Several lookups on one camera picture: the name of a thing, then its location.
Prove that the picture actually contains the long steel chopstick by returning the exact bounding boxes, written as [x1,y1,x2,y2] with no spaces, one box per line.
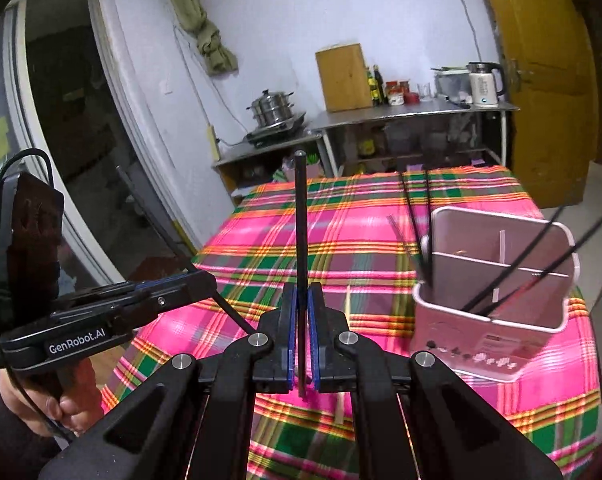
[387,216,427,281]

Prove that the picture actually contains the black chopstick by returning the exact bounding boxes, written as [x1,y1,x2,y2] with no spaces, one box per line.
[295,150,309,399]
[480,210,602,317]
[459,205,567,313]
[423,166,433,287]
[397,170,431,284]

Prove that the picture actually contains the metal kitchen counter table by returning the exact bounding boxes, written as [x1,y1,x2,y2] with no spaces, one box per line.
[307,99,518,176]

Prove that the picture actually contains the person's left hand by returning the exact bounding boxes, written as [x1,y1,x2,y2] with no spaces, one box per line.
[0,359,103,437]

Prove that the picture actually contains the pink plastic utensil basket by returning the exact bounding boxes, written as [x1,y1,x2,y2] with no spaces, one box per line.
[409,206,580,382]

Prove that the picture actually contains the low wooden shelf cabinet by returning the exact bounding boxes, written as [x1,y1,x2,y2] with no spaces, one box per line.
[212,131,333,206]

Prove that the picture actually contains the portable gas stove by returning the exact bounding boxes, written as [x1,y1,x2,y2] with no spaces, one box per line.
[243,113,305,146]

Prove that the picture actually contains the stainless steel steamer pot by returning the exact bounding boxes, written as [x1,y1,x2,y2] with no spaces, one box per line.
[247,89,293,128]

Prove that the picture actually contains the dark oil bottle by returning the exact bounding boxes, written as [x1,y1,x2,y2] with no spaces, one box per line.
[373,64,387,105]

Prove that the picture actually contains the red lidded jar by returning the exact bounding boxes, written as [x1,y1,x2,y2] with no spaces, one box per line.
[385,80,409,106]

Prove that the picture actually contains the white storage box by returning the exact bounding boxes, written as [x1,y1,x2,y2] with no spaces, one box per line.
[432,67,472,103]

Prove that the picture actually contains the wooden cutting board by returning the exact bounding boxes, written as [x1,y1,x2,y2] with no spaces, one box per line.
[315,44,373,113]

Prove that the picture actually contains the white electric kettle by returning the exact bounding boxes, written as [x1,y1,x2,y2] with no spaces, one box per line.
[467,62,505,107]

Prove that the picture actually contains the hanging green cloth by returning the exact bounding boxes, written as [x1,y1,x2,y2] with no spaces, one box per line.
[171,0,238,75]

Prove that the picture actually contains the yellow wooden door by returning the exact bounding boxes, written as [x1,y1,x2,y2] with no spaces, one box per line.
[489,0,601,208]

